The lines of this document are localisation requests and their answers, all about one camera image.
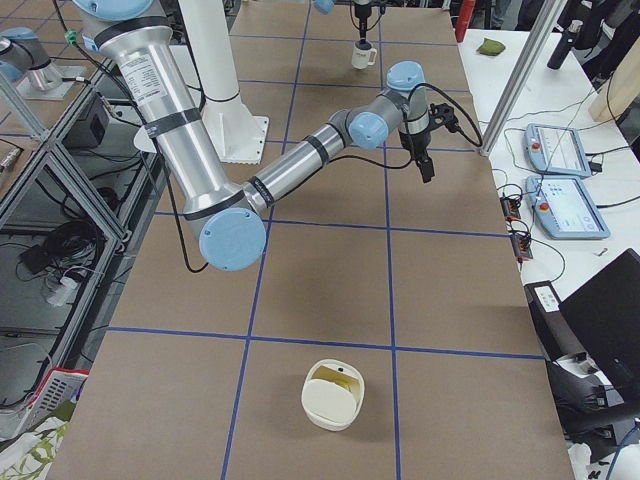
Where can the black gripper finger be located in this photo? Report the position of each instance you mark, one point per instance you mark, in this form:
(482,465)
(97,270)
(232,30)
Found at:
(426,168)

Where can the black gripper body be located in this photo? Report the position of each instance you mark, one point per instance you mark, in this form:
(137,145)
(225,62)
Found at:
(362,22)
(416,142)

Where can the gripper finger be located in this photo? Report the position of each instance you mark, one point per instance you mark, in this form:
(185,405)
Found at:
(362,44)

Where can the white mug with handle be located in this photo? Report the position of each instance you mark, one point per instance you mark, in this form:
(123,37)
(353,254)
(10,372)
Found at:
(362,59)

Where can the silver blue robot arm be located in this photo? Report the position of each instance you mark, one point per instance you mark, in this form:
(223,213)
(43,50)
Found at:
(224,215)
(326,6)

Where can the red bottle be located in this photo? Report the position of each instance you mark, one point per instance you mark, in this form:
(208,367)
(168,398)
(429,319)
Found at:
(463,21)

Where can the green cloth pouch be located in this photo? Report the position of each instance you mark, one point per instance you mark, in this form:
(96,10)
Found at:
(491,47)

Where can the upper blue teach pendant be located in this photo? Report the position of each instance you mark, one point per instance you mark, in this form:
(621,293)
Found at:
(556,150)

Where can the blue teach pendant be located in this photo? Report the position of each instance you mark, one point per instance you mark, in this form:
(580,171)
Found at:
(562,207)
(556,150)

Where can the lower blue teach pendant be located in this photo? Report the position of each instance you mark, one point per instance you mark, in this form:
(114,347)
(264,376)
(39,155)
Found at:
(562,207)

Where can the black laptop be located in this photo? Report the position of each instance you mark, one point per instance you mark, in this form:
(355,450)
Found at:
(604,316)

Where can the cream lidded container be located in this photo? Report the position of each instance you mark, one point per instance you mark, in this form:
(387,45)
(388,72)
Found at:
(332,394)

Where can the black printer device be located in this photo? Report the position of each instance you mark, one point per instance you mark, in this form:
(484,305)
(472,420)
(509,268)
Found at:
(582,394)

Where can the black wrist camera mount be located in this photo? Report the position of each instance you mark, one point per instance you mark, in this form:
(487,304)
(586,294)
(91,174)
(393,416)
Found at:
(443,115)

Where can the aluminium frame post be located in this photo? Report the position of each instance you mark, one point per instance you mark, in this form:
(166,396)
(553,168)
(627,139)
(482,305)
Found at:
(537,37)

